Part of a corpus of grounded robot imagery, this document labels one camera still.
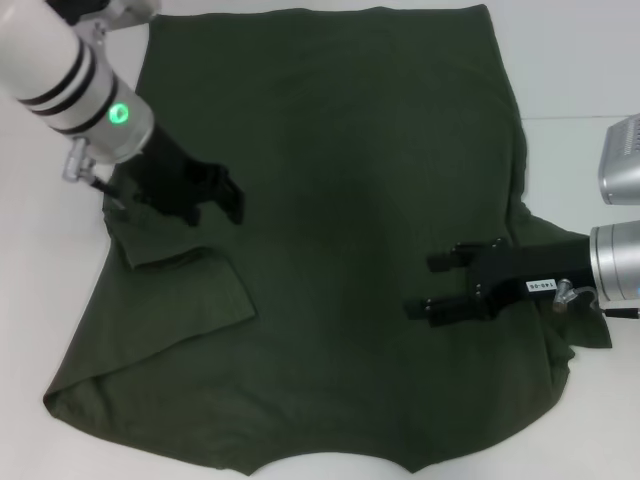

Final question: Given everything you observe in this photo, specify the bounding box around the arm silver cable connector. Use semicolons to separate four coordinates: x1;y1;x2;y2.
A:
552;278;640;319
60;138;127;211

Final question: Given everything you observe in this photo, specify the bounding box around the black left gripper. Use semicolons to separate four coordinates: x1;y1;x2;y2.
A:
132;127;247;228

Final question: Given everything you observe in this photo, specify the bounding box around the right arm silver cable connector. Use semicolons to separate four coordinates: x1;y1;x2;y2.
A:
552;278;640;319

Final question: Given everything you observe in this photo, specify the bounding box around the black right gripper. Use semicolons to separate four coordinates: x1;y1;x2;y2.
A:
403;238;597;329

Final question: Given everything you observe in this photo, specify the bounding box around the dark green shirt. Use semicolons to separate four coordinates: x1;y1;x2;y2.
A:
42;3;614;474

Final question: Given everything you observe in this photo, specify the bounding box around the left arm silver cable connector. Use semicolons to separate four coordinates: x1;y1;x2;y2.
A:
60;138;127;211

